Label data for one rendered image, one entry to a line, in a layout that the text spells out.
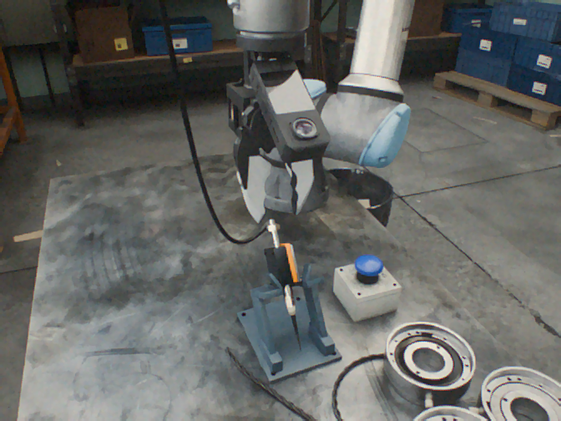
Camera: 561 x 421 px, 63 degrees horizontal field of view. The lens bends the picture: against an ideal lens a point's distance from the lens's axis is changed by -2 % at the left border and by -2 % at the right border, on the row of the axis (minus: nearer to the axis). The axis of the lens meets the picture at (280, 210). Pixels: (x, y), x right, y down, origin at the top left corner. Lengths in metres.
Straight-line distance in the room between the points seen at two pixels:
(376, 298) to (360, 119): 0.30
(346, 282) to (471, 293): 1.43
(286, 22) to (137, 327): 0.45
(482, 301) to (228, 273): 1.45
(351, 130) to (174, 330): 0.42
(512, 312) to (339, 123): 1.40
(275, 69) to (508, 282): 1.84
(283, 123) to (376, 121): 0.38
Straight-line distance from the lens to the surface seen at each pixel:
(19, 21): 4.07
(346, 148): 0.81
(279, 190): 0.91
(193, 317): 0.69
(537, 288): 2.22
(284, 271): 0.57
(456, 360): 0.62
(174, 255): 0.81
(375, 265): 0.66
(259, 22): 0.46
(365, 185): 1.95
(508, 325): 1.99
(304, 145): 0.42
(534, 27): 4.26
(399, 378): 0.58
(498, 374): 0.62
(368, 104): 0.80
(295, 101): 0.45
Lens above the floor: 1.27
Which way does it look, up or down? 31 degrees down
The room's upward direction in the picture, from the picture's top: straight up
